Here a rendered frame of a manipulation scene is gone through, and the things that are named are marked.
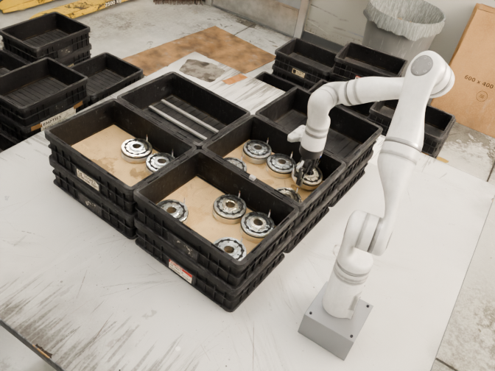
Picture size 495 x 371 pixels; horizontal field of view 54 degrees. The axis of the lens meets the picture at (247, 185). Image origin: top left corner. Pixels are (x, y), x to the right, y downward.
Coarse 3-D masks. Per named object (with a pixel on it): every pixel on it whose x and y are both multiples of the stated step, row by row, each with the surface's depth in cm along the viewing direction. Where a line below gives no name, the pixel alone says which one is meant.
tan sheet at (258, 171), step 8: (232, 152) 175; (240, 152) 176; (272, 152) 178; (248, 168) 170; (256, 168) 170; (264, 168) 171; (256, 176) 167; (264, 176) 168; (272, 176) 168; (272, 184) 165; (280, 184) 166; (288, 184) 166; (304, 192) 164
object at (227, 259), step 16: (160, 176) 145; (240, 176) 151; (272, 192) 147; (160, 208) 136; (176, 224) 132; (288, 224) 140; (192, 240) 131; (272, 240) 135; (224, 256) 126; (256, 256) 130
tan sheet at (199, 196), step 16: (176, 192) 156; (192, 192) 157; (208, 192) 158; (192, 208) 151; (208, 208) 152; (192, 224) 146; (208, 224) 147; (224, 224) 148; (208, 240) 142; (240, 240) 144
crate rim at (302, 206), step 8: (248, 120) 174; (264, 120) 175; (232, 128) 169; (280, 128) 173; (224, 136) 165; (208, 144) 160; (208, 152) 157; (224, 160) 155; (336, 160) 164; (344, 168) 162; (248, 176) 151; (336, 176) 158; (264, 184) 149; (320, 184) 153; (328, 184) 155; (280, 192) 147; (312, 192) 150; (320, 192) 152; (288, 200) 145; (304, 200) 146; (312, 200) 149; (304, 208) 146
